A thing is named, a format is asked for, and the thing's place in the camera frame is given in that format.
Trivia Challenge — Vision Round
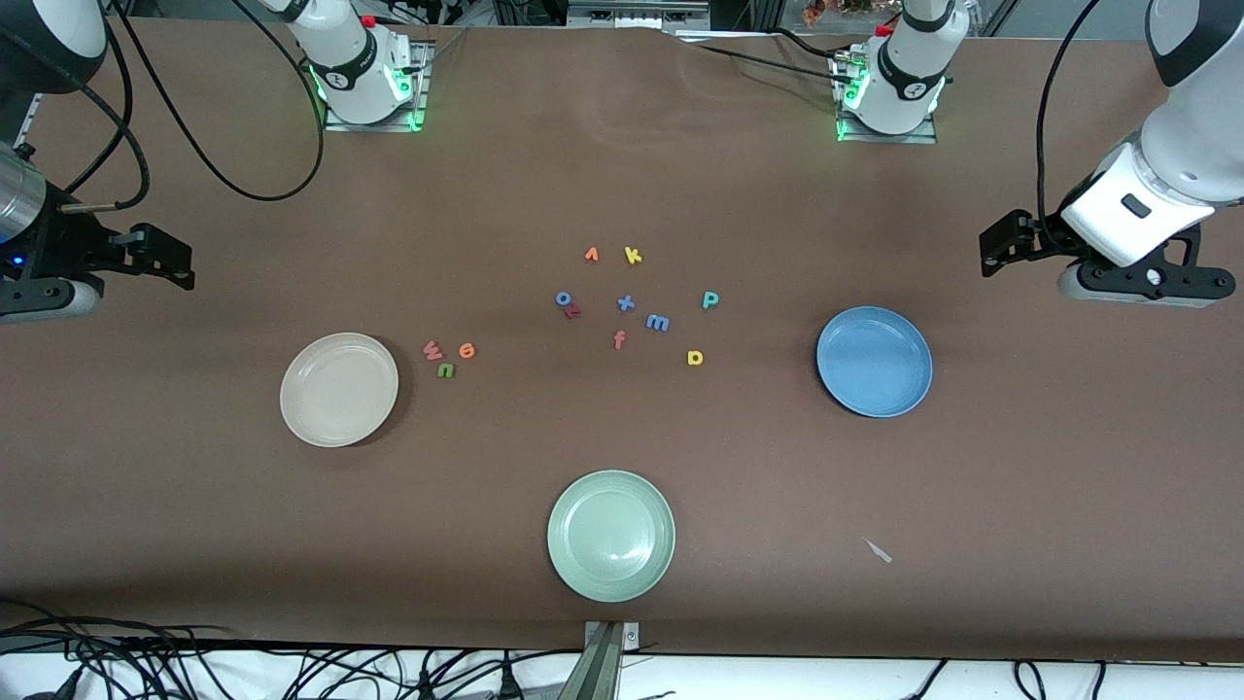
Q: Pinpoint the grey metal box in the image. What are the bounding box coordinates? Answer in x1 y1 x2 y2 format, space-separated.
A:
567 0 712 30

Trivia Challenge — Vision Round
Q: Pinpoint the brown table cover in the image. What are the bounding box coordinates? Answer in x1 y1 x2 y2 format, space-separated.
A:
0 17 1244 662

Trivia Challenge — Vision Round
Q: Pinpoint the grey metal bracket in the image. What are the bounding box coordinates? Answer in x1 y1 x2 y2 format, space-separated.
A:
556 620 642 700

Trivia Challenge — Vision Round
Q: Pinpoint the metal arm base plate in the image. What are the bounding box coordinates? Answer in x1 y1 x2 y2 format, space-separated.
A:
836 53 939 145
324 39 432 134

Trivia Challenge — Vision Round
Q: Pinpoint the aluminium frame rail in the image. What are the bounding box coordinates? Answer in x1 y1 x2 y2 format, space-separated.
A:
0 92 42 147

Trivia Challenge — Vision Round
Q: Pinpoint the thin black cable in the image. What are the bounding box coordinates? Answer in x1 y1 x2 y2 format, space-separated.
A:
406 27 469 79

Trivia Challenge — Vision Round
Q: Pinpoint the pale green plate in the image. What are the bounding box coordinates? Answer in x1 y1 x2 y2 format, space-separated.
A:
547 470 676 604

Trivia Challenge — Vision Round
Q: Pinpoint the beige brown plate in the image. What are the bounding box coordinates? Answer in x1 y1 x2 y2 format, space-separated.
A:
280 332 400 448

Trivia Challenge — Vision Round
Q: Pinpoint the blue plate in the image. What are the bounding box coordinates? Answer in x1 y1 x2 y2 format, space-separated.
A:
816 306 934 419

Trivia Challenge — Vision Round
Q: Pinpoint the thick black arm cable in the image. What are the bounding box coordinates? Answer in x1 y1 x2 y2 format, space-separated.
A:
115 0 327 202

